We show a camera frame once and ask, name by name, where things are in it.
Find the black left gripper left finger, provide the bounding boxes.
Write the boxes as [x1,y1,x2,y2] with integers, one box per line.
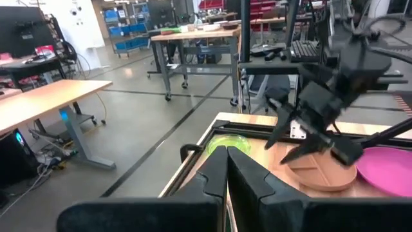
[57,146,229,232]

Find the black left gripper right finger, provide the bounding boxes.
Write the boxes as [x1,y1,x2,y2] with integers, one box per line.
[227,146,412,232]

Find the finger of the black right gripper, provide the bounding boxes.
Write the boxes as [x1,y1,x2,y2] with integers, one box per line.
[264,108,292,151]
[280,133,332,165]

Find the brown divided plate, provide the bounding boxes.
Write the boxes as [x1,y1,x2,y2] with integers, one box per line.
[283,151,358,193]

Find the clear green small plate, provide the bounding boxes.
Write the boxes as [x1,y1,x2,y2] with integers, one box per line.
[205,133,252,156]

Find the pink plate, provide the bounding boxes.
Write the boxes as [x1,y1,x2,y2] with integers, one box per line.
[355,146,412,198]

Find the office chair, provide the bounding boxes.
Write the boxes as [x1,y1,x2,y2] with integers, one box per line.
[246,74,292,114]

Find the black equipment cart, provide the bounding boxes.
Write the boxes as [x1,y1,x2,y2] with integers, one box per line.
[238,0,326,113]

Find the black keyboard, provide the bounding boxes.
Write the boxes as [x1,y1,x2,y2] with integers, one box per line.
[290,40,321,63]

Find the black diagonal stand bar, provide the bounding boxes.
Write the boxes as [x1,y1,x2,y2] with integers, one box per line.
[352,117,412,150]

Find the red storage bins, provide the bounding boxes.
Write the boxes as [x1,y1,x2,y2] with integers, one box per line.
[198,0,290,33]

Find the wooden workbench on casters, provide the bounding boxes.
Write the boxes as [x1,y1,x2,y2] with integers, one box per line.
[147,25,243,108]

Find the black computer tower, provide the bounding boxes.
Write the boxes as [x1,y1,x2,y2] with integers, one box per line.
[0,128,41,188]

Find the light wooden desk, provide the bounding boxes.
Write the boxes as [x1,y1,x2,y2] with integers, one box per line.
[0,79,117,171]

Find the blue storage bins shelf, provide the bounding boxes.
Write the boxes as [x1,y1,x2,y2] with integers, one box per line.
[102,8,152,52]

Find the black desk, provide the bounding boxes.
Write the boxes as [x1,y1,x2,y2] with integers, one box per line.
[0,54,67,91]

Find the white pillar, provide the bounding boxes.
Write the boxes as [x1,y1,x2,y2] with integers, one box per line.
[44,0,107,72]

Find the black monitor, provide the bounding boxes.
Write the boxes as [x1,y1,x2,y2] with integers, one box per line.
[0,5,56,59]

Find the black aluminium table frame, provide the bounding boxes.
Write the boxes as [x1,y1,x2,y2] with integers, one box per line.
[178,119,412,181]

